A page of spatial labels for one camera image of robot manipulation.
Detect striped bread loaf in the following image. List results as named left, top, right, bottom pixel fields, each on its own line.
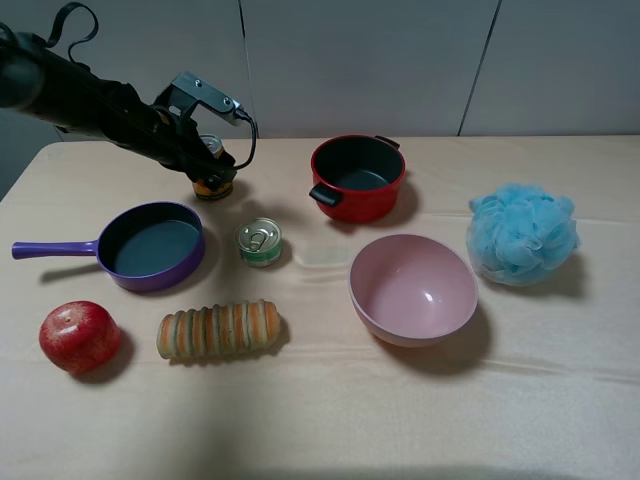
left=156, top=299, right=282, bottom=360

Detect pink plastic bowl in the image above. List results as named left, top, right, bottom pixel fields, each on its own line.
left=348, top=234, right=479, bottom=348

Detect blue bath loofah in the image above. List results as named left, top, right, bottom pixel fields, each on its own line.
left=466, top=184, right=580, bottom=287

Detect red apple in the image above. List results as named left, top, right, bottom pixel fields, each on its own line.
left=39, top=301, right=121, bottom=377

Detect orange beverage can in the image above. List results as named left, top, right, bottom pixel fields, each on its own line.
left=192, top=134, right=236, bottom=201

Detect red cooking pot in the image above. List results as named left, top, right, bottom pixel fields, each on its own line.
left=309, top=135, right=406, bottom=224

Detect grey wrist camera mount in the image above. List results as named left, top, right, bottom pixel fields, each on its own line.
left=169, top=72, right=247, bottom=125

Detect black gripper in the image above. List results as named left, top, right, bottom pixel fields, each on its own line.
left=149, top=102, right=236, bottom=183

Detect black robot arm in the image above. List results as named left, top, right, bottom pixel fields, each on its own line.
left=1, top=27, right=240, bottom=187

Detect small green tin can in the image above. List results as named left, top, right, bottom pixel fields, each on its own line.
left=236, top=218, right=282, bottom=268

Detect black camera cable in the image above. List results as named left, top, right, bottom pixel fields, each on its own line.
left=230, top=110, right=258, bottom=172

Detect purple frying pan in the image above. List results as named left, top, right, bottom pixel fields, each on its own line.
left=11, top=202, right=205, bottom=293

